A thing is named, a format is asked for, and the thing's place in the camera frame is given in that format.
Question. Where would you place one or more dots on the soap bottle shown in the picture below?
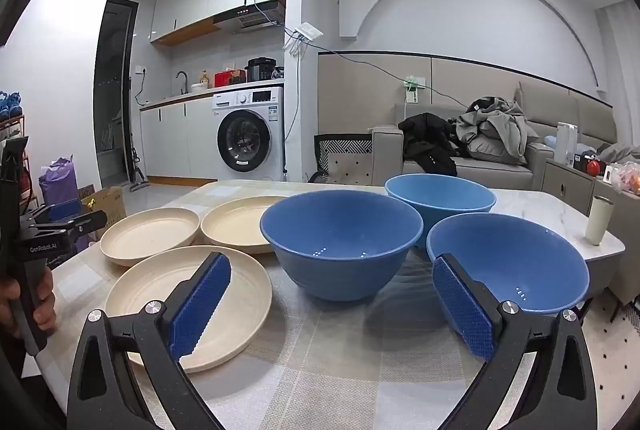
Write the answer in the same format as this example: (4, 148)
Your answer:
(204, 80)

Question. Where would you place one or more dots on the white kitchen base cabinet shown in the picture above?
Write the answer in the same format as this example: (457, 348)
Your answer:
(175, 135)

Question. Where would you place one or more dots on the grey clothes pile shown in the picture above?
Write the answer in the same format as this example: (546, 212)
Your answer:
(495, 125)

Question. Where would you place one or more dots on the white tumbler cup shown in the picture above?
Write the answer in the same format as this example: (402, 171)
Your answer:
(597, 225)

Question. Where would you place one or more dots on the white kettle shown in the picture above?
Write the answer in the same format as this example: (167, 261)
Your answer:
(566, 145)

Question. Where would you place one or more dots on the metal faucet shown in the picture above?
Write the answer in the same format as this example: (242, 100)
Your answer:
(186, 85)

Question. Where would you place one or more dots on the black jacket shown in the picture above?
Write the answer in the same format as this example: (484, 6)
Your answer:
(430, 145)

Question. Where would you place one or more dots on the red round object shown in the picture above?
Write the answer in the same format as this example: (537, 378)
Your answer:
(593, 167)

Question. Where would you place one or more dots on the black range hood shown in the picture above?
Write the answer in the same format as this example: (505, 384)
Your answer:
(250, 17)

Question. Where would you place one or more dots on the blue shoe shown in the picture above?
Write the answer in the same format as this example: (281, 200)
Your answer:
(10, 102)

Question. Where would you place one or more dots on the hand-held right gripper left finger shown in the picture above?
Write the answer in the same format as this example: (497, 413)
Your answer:
(200, 305)

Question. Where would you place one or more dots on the beige plate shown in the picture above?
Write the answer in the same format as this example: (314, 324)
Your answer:
(235, 222)
(145, 232)
(150, 290)

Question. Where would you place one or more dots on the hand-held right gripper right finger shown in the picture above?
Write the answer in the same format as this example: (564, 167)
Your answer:
(462, 310)

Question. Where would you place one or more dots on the blue bowl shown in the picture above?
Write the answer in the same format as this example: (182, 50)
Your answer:
(440, 195)
(520, 260)
(340, 230)

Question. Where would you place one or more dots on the black pressure cooker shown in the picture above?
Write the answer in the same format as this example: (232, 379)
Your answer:
(261, 70)

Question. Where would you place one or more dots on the light blue pillow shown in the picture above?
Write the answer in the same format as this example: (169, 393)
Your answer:
(551, 141)

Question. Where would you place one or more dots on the purple bag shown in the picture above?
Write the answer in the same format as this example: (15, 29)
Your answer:
(57, 182)

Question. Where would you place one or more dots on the black glass door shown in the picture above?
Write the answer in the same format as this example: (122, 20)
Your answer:
(112, 85)

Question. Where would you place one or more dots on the white wall socket strip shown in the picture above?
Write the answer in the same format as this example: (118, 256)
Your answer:
(412, 95)

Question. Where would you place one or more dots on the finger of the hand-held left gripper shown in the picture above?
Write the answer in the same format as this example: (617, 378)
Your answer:
(65, 209)
(82, 222)

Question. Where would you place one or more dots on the person's left hand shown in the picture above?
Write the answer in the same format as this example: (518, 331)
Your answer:
(44, 310)

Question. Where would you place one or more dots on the grey side cabinet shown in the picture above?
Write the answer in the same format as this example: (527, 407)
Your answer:
(565, 185)

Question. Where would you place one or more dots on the clear plastic bag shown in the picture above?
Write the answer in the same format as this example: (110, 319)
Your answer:
(627, 180)

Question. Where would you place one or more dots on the grey blanket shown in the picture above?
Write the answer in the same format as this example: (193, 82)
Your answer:
(617, 154)

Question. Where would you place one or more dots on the checked tablecloth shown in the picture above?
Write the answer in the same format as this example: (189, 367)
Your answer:
(325, 360)

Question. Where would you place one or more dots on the white washing machine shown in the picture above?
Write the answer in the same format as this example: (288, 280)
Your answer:
(250, 110)

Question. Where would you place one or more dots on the red box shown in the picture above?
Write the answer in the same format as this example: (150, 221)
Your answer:
(230, 79)

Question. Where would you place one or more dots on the grey sofa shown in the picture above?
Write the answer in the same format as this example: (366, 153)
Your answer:
(500, 171)

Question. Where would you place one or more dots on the white marble coffee table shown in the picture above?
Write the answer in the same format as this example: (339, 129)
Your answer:
(550, 215)

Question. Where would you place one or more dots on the upright vacuum cleaner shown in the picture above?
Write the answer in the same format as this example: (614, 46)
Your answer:
(137, 170)

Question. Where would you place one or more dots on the cardboard box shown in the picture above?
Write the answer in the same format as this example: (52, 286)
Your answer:
(112, 205)

